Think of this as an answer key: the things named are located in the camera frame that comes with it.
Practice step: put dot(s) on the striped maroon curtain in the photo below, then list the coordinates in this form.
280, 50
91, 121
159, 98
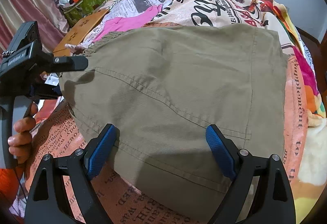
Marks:
52, 24

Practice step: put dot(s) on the colourful fleece blanket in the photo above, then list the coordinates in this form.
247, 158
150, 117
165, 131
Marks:
304, 156

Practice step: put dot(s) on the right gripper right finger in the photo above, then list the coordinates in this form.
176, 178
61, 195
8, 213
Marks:
260, 191

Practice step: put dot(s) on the person's left hand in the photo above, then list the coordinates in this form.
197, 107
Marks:
20, 144

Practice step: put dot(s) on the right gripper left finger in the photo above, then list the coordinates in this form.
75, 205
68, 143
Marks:
62, 192

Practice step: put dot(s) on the olive green pants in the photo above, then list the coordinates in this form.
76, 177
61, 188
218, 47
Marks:
162, 87

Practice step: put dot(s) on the green storage basket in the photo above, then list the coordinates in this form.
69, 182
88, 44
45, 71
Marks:
80, 9

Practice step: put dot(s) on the wooden folding lap desk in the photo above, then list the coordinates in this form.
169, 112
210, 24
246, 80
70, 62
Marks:
78, 32

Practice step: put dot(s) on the pink shorts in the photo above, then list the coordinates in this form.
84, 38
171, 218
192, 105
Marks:
123, 24

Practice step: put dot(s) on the newspaper print bed quilt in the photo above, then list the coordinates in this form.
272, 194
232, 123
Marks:
60, 134

